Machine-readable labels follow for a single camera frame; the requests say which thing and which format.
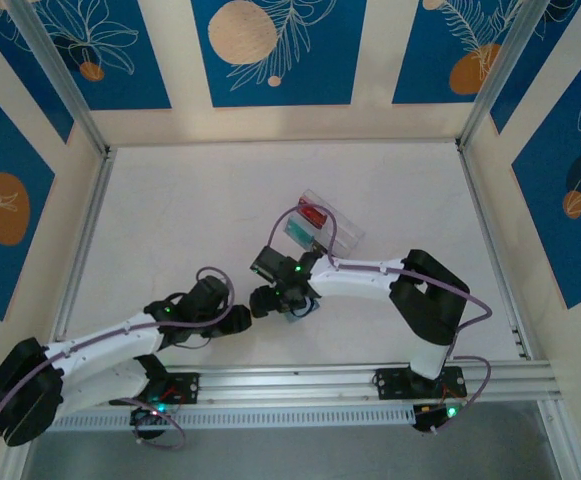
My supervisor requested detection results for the blue card holder wallet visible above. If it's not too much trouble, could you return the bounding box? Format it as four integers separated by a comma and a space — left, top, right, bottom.
287, 297, 322, 325

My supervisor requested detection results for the clear acrylic card stand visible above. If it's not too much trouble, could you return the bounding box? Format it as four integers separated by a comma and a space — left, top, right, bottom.
282, 188, 366, 260

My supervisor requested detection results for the teal credit card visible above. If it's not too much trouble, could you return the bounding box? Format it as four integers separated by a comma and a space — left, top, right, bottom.
283, 215, 317, 248

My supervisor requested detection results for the red credit card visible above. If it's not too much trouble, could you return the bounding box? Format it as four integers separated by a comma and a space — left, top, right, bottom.
299, 202, 329, 228

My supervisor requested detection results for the black controller board green LED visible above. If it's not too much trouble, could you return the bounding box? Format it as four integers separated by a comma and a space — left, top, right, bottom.
412, 402, 464, 435
129, 403, 172, 441

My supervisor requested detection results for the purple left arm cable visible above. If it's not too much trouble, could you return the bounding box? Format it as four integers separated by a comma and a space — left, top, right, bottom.
0, 266, 235, 451

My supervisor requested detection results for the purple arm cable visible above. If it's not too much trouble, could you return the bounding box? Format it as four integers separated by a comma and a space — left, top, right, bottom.
268, 205, 495, 436
0, 266, 235, 451

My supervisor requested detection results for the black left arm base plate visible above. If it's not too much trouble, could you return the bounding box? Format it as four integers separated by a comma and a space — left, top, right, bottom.
142, 372, 201, 407

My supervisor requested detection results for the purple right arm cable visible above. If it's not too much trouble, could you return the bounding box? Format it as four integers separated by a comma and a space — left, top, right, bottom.
268, 205, 495, 436

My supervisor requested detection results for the aluminium mounting rail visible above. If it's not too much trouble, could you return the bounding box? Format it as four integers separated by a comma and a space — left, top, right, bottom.
49, 359, 567, 412

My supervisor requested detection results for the white slotted cable duct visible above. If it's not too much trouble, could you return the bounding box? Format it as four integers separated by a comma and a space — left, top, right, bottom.
49, 403, 417, 432

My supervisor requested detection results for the aluminium side rail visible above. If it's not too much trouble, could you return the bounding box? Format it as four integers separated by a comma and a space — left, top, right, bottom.
44, 149, 117, 371
457, 144, 535, 362

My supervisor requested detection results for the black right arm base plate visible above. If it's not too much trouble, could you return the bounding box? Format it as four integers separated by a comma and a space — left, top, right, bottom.
373, 366, 467, 401

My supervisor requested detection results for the aluminium frame post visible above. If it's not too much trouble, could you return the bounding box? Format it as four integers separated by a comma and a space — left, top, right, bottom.
457, 0, 546, 154
7, 0, 114, 159

